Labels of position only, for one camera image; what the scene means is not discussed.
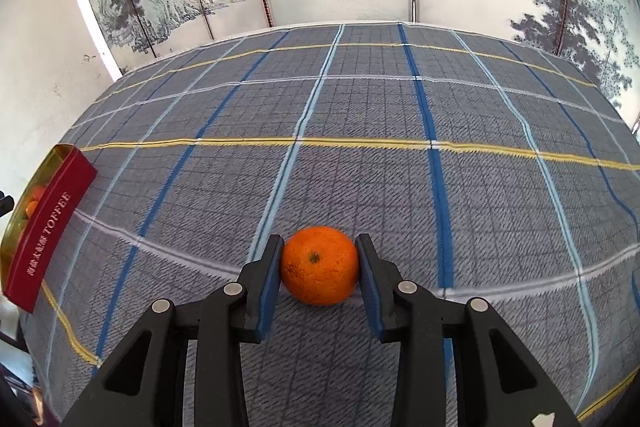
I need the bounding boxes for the gold tin box red sides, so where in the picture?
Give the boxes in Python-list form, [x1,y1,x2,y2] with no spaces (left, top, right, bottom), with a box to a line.
[0,144,97,314]

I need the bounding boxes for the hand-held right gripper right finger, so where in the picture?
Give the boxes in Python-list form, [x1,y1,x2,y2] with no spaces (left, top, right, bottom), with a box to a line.
[355,233,583,427]

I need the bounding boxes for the blue plaid tablecloth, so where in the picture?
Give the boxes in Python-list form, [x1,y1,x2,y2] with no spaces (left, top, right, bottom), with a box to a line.
[20,23,640,427]

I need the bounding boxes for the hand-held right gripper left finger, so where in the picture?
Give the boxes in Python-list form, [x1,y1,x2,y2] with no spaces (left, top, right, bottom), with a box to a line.
[60,234,286,427]

